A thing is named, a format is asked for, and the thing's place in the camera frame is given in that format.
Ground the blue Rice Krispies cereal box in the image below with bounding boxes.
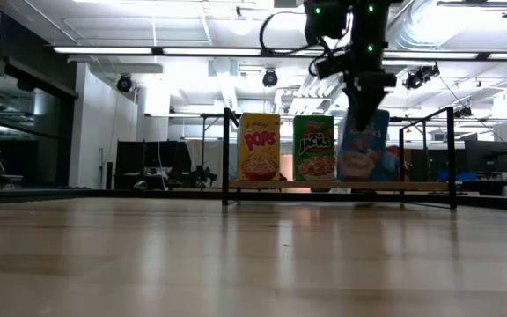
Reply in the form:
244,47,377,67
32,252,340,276
335,108,391,182

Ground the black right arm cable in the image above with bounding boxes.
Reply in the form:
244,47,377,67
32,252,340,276
260,11,325,56

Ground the black ceiling spot lamp cluster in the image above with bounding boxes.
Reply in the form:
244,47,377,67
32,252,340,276
402,64,441,92

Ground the black monitor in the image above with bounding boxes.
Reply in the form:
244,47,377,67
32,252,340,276
464,139,507,173

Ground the yellow Pops cereal box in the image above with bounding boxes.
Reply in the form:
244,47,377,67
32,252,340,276
238,112,282,181

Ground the black partition screen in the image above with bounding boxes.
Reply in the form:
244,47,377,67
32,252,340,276
115,140,192,190

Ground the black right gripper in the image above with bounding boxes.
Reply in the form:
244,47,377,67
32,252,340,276
317,43,399,132

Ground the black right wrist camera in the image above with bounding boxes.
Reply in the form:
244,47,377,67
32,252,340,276
304,0,352,43

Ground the black tripod equipment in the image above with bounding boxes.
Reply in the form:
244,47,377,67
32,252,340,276
190,165,218,188

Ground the wooden shelf with black frame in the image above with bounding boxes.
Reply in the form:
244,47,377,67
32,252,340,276
221,107,458,210

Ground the round white pendant lamp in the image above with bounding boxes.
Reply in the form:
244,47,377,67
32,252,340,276
229,12,254,36

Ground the green Apple Jacks cereal box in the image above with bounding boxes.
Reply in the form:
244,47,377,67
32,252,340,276
292,114,336,182

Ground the blue chair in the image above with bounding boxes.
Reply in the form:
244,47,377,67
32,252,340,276
437,170,479,182

